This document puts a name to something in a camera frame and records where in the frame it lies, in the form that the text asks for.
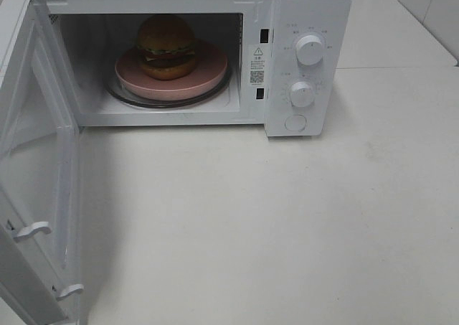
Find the round white door button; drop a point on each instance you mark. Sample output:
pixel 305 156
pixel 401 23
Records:
pixel 296 123

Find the pink round plate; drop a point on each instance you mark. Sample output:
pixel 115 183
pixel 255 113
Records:
pixel 180 78

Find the burger with lettuce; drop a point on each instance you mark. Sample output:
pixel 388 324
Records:
pixel 166 47

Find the white microwave door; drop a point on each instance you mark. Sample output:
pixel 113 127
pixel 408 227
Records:
pixel 40 239

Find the glass microwave turntable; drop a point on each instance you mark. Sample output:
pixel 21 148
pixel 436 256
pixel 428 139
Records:
pixel 114 87

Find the lower white timer knob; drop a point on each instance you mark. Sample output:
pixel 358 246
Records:
pixel 301 94

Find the white microwave oven body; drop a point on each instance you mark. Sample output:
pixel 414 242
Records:
pixel 257 37

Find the upper white power knob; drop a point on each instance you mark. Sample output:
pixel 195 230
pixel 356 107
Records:
pixel 309 48

